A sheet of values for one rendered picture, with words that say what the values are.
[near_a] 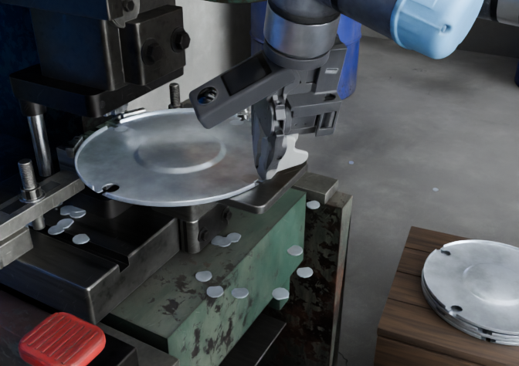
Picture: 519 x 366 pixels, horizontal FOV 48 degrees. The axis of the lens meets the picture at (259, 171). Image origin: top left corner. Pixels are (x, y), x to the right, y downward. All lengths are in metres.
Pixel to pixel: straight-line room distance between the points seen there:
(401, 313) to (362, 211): 0.98
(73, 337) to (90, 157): 0.33
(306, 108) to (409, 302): 0.69
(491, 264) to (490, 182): 1.15
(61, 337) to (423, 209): 1.77
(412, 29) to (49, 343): 0.43
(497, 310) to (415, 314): 0.15
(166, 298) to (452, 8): 0.51
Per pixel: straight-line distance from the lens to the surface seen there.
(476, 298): 1.26
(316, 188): 1.02
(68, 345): 0.59
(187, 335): 0.78
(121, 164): 0.82
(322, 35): 0.59
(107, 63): 0.76
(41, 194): 0.83
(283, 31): 0.58
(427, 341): 1.18
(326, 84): 0.66
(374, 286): 1.83
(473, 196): 2.36
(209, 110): 0.63
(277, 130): 0.65
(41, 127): 0.88
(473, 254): 1.37
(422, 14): 0.50
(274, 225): 0.91
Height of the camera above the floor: 1.16
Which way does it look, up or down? 29 degrees down
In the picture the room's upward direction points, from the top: straight up
